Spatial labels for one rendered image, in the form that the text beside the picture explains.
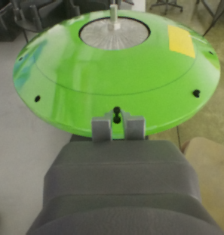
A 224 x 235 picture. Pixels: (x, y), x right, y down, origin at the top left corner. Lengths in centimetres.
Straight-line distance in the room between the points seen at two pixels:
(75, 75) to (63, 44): 6
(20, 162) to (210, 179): 58
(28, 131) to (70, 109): 22
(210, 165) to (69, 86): 61
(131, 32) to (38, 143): 26
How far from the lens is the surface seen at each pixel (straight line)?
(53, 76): 22
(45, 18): 59
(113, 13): 26
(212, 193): 68
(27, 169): 35
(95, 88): 19
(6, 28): 72
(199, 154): 72
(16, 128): 41
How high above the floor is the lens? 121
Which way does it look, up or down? 52 degrees down
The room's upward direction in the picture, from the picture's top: 3 degrees counter-clockwise
